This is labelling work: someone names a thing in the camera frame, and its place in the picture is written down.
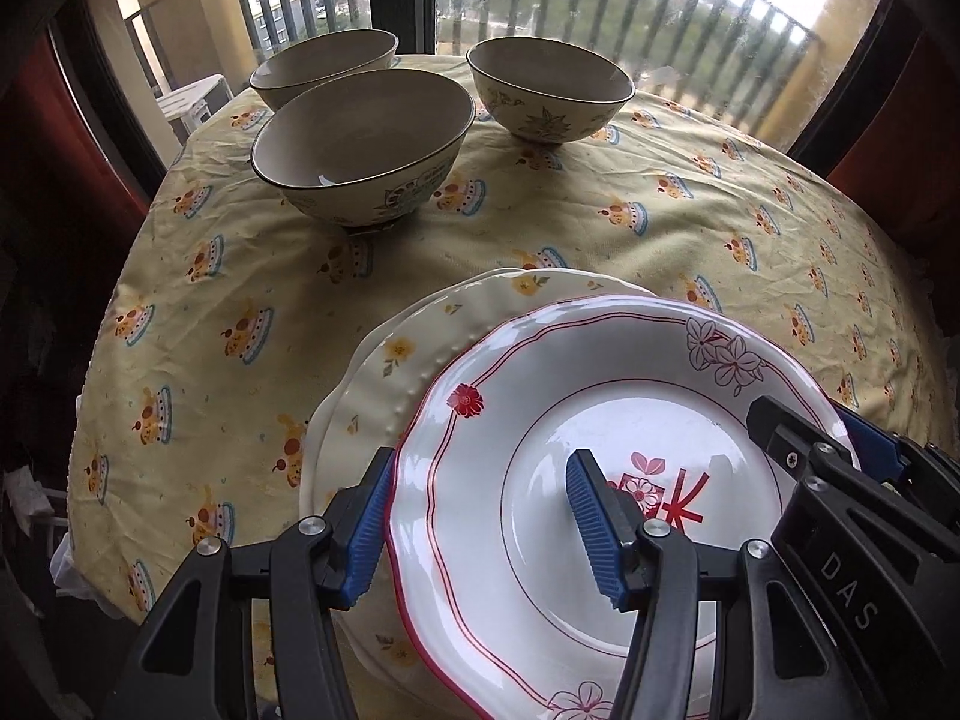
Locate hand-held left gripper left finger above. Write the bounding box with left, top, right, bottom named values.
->
left=124, top=446, right=398, bottom=720

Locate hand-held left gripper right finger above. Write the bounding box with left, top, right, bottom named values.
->
left=564, top=448, right=796, bottom=720

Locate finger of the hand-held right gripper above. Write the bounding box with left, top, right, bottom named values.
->
left=746, top=394, right=863, bottom=481
left=836, top=405, right=960, bottom=526

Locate white beaded ruffled-rim plate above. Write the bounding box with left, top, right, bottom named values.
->
left=298, top=264, right=608, bottom=698

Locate small white line-rimmed plate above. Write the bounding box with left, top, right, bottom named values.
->
left=384, top=296, right=863, bottom=720

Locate beige floral ceramic bowl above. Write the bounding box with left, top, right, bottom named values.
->
left=250, top=28, right=400, bottom=112
left=251, top=69, right=476, bottom=230
left=466, top=37, right=637, bottom=145

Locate yellow printed tablecloth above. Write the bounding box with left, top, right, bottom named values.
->
left=56, top=52, right=946, bottom=720

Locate red curtain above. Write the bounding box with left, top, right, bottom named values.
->
left=825, top=37, right=960, bottom=241
left=0, top=37, right=151, bottom=241

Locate white plastic stool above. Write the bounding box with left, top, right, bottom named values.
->
left=154, top=73, right=235, bottom=143

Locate black window frame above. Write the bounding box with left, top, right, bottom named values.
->
left=45, top=0, right=923, bottom=203

